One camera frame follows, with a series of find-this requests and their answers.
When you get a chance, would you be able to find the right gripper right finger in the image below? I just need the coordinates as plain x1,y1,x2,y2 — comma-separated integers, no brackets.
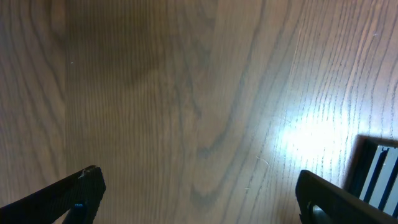
295,170,397,224

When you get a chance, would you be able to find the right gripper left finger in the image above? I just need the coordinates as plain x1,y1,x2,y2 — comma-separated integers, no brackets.
1,165,106,224

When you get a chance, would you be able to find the black and white slatted fixture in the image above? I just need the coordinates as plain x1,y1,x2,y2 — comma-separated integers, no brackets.
343,135,397,218

